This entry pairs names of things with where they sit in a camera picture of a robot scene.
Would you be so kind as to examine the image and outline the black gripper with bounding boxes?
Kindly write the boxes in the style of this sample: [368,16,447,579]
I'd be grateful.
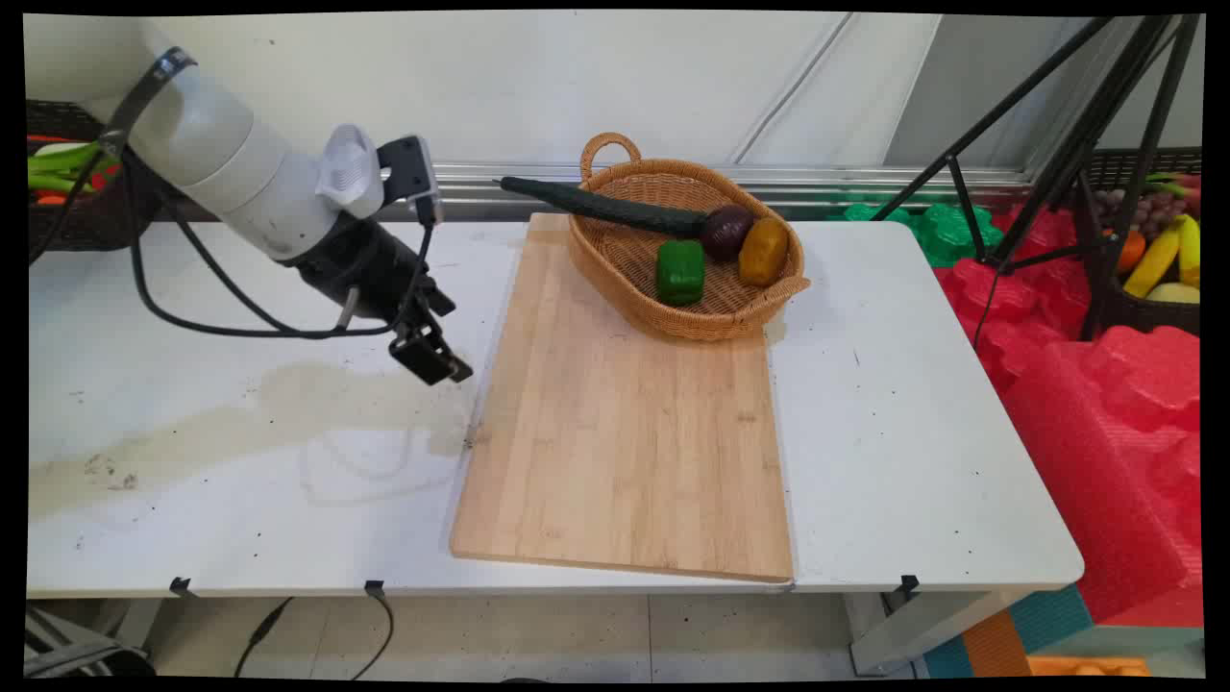
[288,217,475,387]

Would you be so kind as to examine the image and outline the dark green cucumber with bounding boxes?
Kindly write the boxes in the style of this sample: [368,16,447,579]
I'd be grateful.
[494,176,712,238]

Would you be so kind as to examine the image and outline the wooden cutting board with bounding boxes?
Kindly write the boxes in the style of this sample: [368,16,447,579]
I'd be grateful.
[450,212,796,584]

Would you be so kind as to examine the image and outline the green bell pepper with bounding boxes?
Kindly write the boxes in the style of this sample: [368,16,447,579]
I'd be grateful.
[655,239,706,308]

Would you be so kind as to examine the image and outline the dark purple round vegetable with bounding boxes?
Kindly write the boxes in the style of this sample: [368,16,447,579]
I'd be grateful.
[701,204,757,262]

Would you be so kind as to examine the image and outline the yellow brown bell pepper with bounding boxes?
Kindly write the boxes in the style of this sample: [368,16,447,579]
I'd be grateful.
[738,216,791,288]

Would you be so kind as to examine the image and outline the dark woven vegetable basket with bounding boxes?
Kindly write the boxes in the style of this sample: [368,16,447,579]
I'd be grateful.
[27,100,166,254]

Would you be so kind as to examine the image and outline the light green long peppers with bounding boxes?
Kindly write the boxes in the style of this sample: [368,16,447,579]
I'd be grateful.
[28,141,109,198]

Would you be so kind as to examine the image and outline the dark equipment on floor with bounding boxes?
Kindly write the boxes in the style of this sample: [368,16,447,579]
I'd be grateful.
[24,604,157,680]

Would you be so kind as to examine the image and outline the white table leg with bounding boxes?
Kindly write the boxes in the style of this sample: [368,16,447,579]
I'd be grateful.
[844,588,1021,676]

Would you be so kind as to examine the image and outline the blue orange foam tile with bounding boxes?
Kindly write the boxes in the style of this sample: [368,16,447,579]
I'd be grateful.
[921,584,1096,680]

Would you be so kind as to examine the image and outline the black tripod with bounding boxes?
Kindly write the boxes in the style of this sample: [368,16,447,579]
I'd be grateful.
[870,14,1203,343]

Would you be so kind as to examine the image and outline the large red foam block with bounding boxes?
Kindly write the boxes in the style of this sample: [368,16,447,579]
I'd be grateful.
[1002,325,1204,628]

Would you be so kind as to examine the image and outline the dark woven fruit basket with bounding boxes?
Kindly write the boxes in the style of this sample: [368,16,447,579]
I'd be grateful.
[1084,147,1203,337]

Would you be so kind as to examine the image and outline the long yellow banana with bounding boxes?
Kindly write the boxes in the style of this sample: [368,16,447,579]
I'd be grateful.
[1122,221,1182,299]

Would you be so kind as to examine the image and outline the purple grape bunch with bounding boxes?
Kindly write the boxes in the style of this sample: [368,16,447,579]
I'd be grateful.
[1094,189,1191,241]

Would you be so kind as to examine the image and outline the short yellow banana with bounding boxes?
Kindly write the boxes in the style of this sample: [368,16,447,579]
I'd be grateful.
[1176,212,1202,289]

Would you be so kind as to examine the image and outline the black grey wrist camera box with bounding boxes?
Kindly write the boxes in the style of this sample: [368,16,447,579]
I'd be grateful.
[377,136,446,228]

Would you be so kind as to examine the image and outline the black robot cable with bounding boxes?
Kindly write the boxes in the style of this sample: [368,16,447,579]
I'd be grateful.
[29,144,435,340]

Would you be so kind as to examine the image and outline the woven wicker basket with handle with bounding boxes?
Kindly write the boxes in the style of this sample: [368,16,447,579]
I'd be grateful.
[566,133,812,343]

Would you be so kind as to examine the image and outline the thin black hanging cable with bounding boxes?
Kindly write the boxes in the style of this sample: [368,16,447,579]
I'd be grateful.
[350,591,396,680]

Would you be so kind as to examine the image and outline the black floor cable with plug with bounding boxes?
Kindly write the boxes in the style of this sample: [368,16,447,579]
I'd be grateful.
[234,596,296,680]

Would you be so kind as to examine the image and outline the black strap on arm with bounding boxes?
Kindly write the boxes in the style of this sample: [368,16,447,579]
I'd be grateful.
[96,47,199,160]

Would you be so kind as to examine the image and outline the aluminium wall rail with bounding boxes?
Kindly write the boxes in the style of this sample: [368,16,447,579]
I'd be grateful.
[154,161,1037,210]

